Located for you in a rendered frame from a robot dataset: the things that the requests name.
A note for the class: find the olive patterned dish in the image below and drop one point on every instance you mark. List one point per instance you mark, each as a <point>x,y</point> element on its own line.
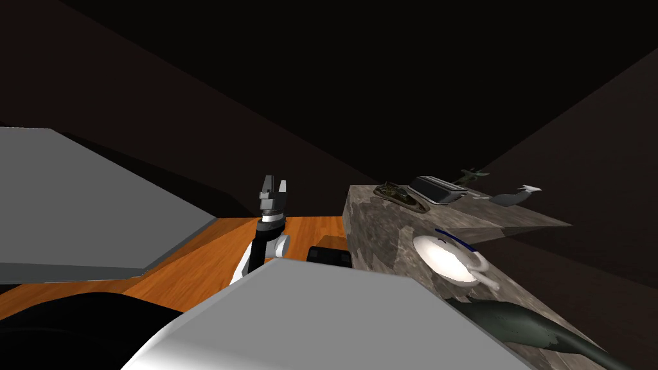
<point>400,196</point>

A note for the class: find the grey black toaster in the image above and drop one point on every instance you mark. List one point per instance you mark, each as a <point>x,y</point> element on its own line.
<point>437,190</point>

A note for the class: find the grey table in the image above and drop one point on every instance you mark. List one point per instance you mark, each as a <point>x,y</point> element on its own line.
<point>77,205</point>

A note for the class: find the grey white pointed object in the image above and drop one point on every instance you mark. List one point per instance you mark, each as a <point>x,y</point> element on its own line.
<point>511,198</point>

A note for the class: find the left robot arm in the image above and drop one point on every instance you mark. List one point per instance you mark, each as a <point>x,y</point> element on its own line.
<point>267,240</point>

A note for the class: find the white mug blue rim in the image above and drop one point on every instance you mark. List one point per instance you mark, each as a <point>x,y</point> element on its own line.
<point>447,259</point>

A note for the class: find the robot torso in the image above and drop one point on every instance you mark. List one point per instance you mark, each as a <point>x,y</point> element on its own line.
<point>318,318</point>

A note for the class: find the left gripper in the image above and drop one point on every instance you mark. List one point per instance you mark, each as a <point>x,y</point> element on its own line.
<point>271,204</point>

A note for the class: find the small green winged figure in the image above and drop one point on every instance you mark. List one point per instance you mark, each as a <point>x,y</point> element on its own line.
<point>469,177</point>

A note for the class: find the dark green curved object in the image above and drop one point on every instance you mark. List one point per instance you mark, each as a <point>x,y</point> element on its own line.
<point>506,319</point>

